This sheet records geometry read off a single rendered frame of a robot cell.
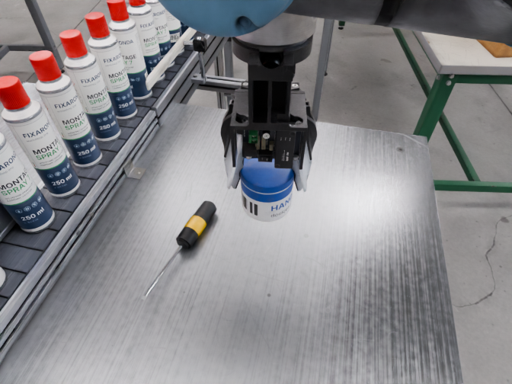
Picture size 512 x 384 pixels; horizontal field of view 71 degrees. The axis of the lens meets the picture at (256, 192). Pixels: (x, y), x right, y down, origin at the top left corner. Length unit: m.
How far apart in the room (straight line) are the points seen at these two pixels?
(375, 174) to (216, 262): 0.36
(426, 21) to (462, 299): 1.55
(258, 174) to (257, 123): 0.13
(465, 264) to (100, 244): 1.50
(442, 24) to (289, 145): 0.19
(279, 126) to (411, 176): 0.49
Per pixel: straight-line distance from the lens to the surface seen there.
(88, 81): 0.70
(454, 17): 0.19
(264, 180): 0.44
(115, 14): 0.80
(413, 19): 0.19
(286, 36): 0.30
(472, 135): 2.51
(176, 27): 1.01
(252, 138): 0.35
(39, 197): 0.62
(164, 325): 0.56
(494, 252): 1.90
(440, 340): 0.59
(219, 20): 0.17
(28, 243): 0.65
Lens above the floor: 1.33
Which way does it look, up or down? 47 degrees down
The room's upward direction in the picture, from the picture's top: straight up
